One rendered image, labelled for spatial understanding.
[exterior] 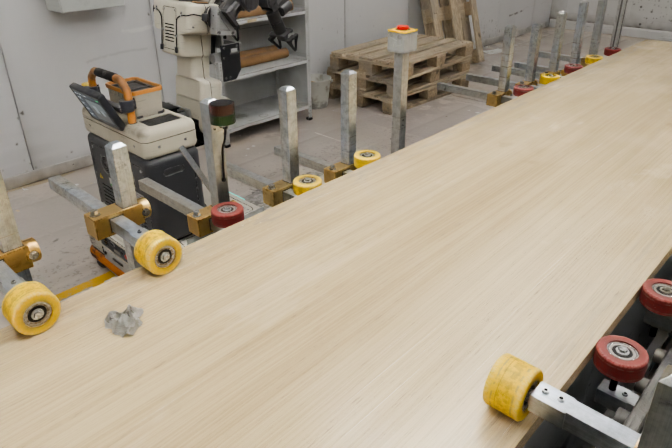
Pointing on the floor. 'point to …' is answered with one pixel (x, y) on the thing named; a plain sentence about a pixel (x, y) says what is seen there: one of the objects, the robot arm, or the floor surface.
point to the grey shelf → (259, 94)
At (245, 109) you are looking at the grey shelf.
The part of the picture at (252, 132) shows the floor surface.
